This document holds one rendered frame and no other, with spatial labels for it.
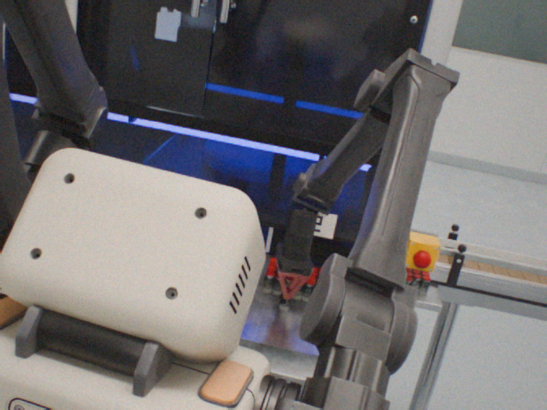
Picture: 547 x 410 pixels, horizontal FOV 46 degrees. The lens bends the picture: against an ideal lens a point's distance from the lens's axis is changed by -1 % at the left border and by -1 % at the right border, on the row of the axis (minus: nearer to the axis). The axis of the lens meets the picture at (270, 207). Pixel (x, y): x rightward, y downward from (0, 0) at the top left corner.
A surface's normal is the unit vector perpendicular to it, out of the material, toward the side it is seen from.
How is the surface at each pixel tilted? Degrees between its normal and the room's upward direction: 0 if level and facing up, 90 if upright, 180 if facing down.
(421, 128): 42
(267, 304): 0
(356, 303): 38
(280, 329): 0
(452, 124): 90
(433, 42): 90
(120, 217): 47
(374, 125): 135
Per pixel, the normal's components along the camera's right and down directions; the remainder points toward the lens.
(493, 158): -0.14, 0.35
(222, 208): 0.05, -0.38
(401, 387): 0.16, -0.91
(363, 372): 0.30, -0.43
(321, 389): -0.55, -0.58
